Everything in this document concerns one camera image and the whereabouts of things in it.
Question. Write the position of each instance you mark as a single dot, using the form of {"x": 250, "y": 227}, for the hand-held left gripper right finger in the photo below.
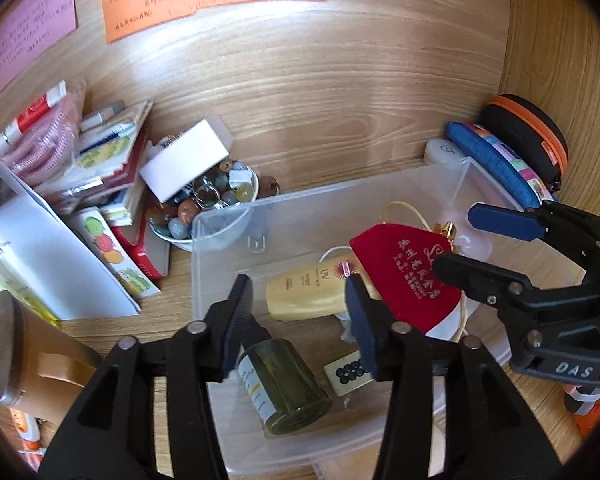
{"x": 362, "y": 325}

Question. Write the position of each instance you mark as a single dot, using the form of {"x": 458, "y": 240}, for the red book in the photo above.
{"x": 147, "y": 255}

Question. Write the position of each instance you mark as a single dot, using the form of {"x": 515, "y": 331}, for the pile of snack packets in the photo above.
{"x": 110, "y": 150}

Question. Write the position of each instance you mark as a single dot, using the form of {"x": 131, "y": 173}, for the white bowl of beads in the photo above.
{"x": 215, "y": 195}

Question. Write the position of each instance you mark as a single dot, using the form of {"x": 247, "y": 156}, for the green glass bottle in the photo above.
{"x": 285, "y": 390}

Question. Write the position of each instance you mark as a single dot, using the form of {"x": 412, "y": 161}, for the yellow sunscreen tube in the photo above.
{"x": 305, "y": 290}

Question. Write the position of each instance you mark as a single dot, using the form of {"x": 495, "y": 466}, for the mahjong tile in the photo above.
{"x": 347, "y": 372}

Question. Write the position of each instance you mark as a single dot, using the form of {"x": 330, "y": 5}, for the brown mug with lid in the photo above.
{"x": 25, "y": 355}

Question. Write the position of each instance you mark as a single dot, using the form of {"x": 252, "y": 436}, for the white paper bag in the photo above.
{"x": 50, "y": 250}

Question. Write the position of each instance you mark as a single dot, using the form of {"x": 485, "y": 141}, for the white round lid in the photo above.
{"x": 442, "y": 152}

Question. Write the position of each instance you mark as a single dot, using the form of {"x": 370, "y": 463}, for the clear plastic storage box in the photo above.
{"x": 280, "y": 455}

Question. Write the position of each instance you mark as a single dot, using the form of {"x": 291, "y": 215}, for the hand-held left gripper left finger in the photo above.
{"x": 240, "y": 320}

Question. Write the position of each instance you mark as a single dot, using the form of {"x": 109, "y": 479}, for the red white tube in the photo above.
{"x": 27, "y": 115}

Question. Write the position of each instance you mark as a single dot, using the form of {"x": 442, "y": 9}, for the black orange zip case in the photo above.
{"x": 530, "y": 135}

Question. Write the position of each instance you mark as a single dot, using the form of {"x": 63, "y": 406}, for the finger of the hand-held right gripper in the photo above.
{"x": 500, "y": 221}
{"x": 475, "y": 275}

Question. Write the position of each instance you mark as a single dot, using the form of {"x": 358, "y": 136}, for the pink sticky note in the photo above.
{"x": 30, "y": 25}

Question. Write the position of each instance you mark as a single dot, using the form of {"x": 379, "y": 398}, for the small white box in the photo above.
{"x": 185, "y": 160}

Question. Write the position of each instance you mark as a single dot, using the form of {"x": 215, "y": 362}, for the blue patchwork pouch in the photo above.
{"x": 500, "y": 165}

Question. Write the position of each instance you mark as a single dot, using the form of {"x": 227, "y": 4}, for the fruit print carton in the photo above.
{"x": 112, "y": 255}

